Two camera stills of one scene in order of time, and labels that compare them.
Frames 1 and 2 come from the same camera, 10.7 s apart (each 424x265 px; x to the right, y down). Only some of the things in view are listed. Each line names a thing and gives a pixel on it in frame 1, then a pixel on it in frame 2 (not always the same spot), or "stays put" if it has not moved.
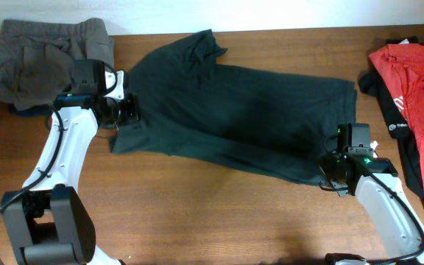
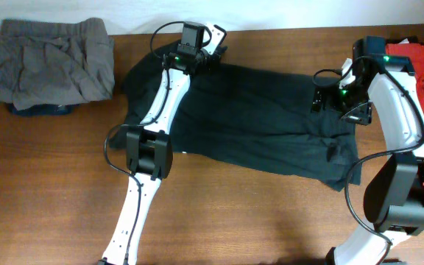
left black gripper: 132,112 to 214,58
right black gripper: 324,161 to 361,116
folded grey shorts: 31,62 stays put
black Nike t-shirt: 191,104 stays put
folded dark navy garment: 44,110 stays put
